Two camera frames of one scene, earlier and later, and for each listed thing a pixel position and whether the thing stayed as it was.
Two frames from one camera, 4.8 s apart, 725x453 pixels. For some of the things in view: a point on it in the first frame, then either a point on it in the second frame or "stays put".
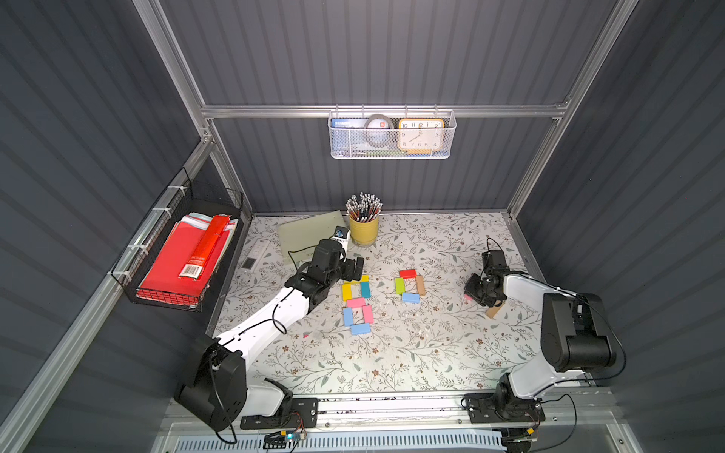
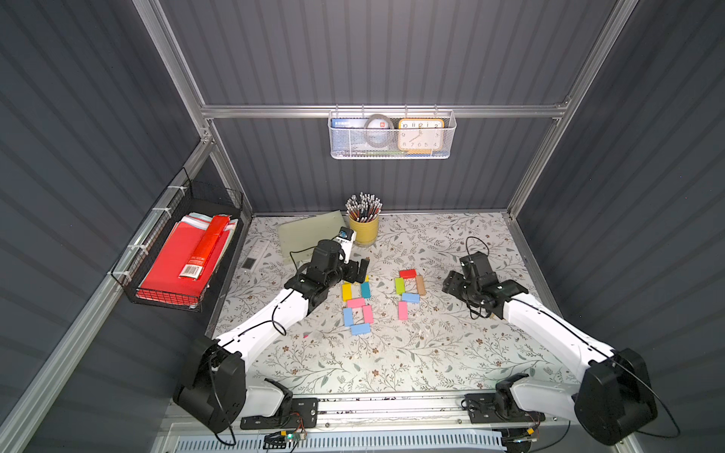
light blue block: (348, 316) stays put
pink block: (368, 317) stays put
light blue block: (408, 297) stays put
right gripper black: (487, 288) -> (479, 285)
